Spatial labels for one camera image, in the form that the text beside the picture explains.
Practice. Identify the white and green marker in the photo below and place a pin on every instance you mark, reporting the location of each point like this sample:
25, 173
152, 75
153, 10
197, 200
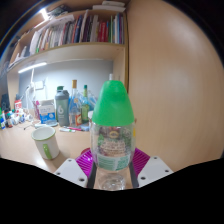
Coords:
66, 130

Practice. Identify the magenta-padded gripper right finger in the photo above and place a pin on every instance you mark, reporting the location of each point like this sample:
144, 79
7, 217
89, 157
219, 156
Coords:
153, 170

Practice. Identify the white desk lamp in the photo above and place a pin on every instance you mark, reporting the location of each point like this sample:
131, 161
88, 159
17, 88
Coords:
33, 67

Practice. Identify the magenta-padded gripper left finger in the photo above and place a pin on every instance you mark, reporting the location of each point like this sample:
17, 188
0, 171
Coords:
71, 171

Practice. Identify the wooden bookshelf with books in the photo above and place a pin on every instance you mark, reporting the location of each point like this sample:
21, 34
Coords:
83, 51

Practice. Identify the red and white can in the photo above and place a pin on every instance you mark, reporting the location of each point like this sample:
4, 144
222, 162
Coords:
18, 105

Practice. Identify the grey shaker bottle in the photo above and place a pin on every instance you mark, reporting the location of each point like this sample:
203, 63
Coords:
62, 110

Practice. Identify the pink pen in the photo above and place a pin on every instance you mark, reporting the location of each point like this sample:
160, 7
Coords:
75, 128

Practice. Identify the green glass bottle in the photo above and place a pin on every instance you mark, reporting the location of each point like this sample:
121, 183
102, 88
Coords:
85, 108

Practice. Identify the white wall socket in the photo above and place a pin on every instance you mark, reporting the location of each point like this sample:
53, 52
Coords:
39, 85

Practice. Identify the clear glass bottle yellow cap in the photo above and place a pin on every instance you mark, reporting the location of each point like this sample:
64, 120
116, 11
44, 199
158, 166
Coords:
74, 103

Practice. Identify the blue and white carton box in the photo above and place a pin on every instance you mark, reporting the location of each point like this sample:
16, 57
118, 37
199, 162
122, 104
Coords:
46, 114

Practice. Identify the bright ceiling light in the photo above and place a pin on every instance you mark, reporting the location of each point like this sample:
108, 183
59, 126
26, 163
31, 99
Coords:
44, 14

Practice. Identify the clear bottle with green cap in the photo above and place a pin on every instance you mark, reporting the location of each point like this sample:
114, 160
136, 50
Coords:
112, 110

